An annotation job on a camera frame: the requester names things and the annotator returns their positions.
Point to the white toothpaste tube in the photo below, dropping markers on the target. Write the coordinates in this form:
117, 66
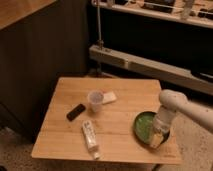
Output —
90, 139

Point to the metal shelf rack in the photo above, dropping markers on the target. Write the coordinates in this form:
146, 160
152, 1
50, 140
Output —
178, 54

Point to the green ceramic bowl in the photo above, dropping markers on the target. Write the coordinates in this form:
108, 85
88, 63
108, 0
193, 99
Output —
142, 124

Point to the translucent plastic cup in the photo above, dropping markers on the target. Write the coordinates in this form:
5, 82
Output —
95, 100

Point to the vertical metal pole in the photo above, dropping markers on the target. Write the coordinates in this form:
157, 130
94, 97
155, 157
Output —
100, 41

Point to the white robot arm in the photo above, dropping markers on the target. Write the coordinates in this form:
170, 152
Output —
173, 102

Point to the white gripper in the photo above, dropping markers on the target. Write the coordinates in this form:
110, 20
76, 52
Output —
161, 123

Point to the wooden table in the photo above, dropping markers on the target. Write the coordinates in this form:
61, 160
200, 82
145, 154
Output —
62, 139

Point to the dark wooden cabinet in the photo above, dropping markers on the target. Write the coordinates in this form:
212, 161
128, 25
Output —
34, 53

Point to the white sponge block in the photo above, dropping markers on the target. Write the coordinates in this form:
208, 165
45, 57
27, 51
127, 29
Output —
109, 97

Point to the black rectangular remote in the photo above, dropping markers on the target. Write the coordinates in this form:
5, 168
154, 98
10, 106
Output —
75, 112

